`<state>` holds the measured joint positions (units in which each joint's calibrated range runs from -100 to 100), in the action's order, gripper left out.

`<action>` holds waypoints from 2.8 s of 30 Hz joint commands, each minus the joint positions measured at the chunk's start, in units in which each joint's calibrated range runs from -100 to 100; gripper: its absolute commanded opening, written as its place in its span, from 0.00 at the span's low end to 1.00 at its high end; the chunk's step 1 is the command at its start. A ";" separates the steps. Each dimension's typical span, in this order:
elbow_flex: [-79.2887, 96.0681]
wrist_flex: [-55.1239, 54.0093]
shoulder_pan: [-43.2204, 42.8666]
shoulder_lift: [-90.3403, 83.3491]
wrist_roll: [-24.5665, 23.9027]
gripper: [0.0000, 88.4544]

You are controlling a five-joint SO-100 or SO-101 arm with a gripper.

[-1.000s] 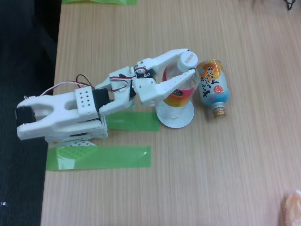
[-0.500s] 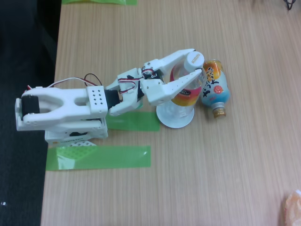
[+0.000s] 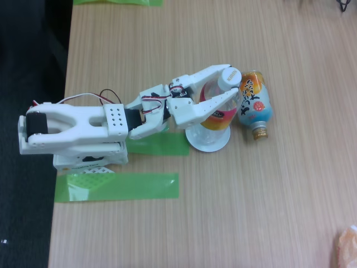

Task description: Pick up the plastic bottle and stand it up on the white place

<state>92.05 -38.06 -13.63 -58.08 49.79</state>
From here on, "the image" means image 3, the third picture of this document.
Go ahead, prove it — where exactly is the clear plastic bottle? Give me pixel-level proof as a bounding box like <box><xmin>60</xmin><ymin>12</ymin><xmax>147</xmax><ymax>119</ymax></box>
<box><xmin>188</xmin><ymin>66</ymin><xmax>243</xmax><ymax>146</ymax></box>

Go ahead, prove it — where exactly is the orange and blue bottle can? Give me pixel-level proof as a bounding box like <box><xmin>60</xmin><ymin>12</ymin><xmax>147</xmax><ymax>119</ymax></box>
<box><xmin>237</xmin><ymin>70</ymin><xmax>273</xmax><ymax>141</ymax></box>

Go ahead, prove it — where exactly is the green tape strip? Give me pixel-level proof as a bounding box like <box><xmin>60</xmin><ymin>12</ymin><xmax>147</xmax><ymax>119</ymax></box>
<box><xmin>127</xmin><ymin>131</ymin><xmax>190</xmax><ymax>156</ymax></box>
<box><xmin>55</xmin><ymin>173</ymin><xmax>180</xmax><ymax>204</ymax></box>
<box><xmin>72</xmin><ymin>0</ymin><xmax>163</xmax><ymax>7</ymax></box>

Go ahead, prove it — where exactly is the white round plate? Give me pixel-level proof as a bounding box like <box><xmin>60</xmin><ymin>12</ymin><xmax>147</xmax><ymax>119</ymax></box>
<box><xmin>185</xmin><ymin>127</ymin><xmax>231</xmax><ymax>153</ymax></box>

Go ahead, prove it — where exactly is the orange plastic bag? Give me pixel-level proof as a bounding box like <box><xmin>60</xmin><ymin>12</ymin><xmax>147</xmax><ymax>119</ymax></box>
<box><xmin>333</xmin><ymin>224</ymin><xmax>357</xmax><ymax>268</ymax></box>

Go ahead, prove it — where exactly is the black cable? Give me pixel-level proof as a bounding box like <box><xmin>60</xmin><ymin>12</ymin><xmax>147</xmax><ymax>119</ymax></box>
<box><xmin>336</xmin><ymin>0</ymin><xmax>353</xmax><ymax>12</ymax></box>

